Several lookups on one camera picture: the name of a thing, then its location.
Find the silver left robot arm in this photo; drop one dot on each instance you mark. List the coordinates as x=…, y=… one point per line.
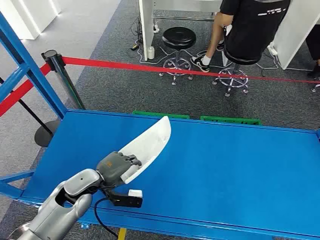
x=57, y=212

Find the red barrier belt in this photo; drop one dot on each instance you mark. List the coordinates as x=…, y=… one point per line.
x=20, y=92
x=149, y=68

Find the white plastic car part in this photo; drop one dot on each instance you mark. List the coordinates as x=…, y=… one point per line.
x=149, y=142

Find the thin black stanchion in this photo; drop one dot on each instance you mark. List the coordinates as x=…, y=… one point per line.
x=47, y=134

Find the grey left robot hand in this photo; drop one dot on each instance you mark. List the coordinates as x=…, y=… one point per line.
x=112, y=169

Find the person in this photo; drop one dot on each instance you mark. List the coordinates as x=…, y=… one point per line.
x=250, y=26
x=313, y=43

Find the black stanchion post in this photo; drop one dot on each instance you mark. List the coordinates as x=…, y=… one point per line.
x=65, y=79

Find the black round stool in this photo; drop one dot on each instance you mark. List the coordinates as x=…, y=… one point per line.
x=235, y=71
x=178, y=38

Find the blue metal shelf rack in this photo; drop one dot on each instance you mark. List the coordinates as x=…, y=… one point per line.
x=225, y=172

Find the chrome base stool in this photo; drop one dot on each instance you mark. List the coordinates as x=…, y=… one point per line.
x=316, y=87

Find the green plastic crate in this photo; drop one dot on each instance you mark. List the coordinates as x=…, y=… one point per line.
x=229, y=120
x=160, y=115

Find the white desk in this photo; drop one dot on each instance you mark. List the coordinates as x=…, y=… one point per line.
x=146, y=26
x=292, y=30

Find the white display panel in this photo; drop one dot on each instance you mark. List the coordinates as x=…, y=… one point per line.
x=25, y=16

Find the small white container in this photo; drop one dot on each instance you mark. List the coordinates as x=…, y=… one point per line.
x=151, y=53

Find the white power strip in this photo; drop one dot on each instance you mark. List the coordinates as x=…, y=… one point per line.
x=272, y=49
x=156, y=29

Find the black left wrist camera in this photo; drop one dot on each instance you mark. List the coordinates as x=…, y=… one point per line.
x=124, y=200

